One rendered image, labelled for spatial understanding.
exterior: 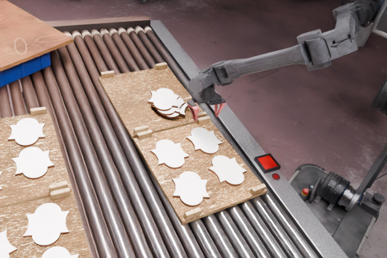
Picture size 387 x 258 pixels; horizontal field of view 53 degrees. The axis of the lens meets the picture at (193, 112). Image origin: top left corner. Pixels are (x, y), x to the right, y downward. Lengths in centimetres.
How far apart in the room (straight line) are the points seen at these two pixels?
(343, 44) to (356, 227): 149
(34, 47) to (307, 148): 217
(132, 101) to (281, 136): 176
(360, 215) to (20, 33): 208
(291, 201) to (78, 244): 74
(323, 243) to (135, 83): 102
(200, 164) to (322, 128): 212
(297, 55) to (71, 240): 86
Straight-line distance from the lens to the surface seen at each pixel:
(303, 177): 259
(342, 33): 120
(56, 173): 140
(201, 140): 153
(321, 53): 119
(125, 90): 175
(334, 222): 242
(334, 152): 328
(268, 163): 155
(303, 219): 145
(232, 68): 137
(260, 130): 317
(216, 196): 137
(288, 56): 123
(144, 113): 163
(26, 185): 138
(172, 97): 166
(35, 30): 196
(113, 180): 139
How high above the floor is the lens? 198
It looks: 39 degrees down
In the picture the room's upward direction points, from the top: 12 degrees clockwise
